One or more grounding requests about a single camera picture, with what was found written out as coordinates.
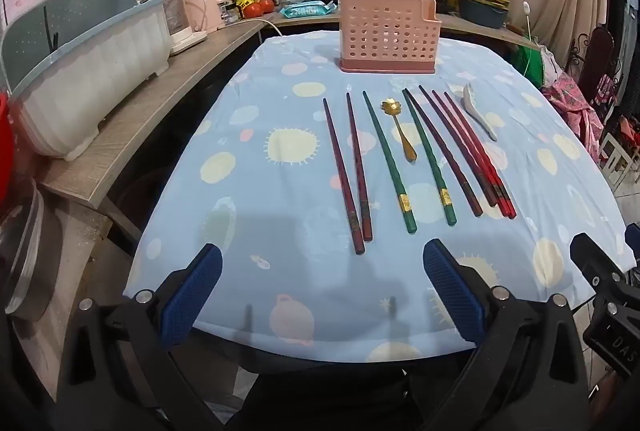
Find wooden counter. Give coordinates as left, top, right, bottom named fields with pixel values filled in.
left=40, top=8, right=541, bottom=212

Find dark metal chair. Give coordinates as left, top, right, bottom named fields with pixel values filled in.
left=570, top=26, right=621, bottom=102

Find dark red chopstick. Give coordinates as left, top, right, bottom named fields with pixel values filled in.
left=346, top=92, right=374, bottom=242
left=322, top=98, right=366, bottom=256

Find hanging clothes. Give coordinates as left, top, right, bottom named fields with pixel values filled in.
left=600, top=0, right=640, bottom=132

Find red plastic basin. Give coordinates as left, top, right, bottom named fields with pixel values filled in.
left=0, top=91, right=11, bottom=207

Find dark blue bowl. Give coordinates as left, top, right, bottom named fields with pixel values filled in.
left=459, top=1, right=508, bottom=29

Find blue wet wipes packet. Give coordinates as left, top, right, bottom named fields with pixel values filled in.
left=279, top=0, right=340, bottom=18

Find white blender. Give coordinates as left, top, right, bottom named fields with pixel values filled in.
left=140, top=0, right=208, bottom=57

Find clear glass bowl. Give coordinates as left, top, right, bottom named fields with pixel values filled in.
left=0, top=181, right=63, bottom=322

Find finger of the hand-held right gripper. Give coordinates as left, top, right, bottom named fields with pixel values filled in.
left=570, top=233, right=628, bottom=307
left=624, top=222, right=640, bottom=262

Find green chopstick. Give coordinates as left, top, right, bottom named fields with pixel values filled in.
left=401, top=88, right=457, bottom=227
left=362, top=90, right=417, bottom=233

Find gold metal spoon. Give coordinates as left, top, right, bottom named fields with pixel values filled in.
left=381, top=99, right=417, bottom=163

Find white kettle cord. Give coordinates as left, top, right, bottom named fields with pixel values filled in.
left=257, top=17, right=286, bottom=37

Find white stool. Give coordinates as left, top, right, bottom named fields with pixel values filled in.
left=597, top=131, right=631, bottom=192

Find white ceramic spoon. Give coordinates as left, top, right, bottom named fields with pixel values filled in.
left=462, top=82, right=499, bottom=142

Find green bag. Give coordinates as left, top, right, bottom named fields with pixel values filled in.
left=515, top=44, right=543, bottom=87

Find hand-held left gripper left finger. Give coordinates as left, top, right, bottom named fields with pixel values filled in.
left=55, top=242, right=224, bottom=431

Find pink floral cloth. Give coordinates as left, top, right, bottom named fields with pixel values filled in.
left=542, top=71, right=606, bottom=162

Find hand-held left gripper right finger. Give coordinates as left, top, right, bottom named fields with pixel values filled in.
left=424, top=238, right=596, bottom=431

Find grey plastic dish rack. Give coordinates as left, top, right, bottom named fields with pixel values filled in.
left=0, top=0, right=172, bottom=162

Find dark maroon chopstick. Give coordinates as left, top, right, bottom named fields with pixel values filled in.
left=419, top=84, right=497, bottom=207
left=405, top=88, right=484, bottom=218

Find pink plastic utensil basket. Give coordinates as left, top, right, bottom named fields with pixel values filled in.
left=336, top=0, right=443, bottom=74

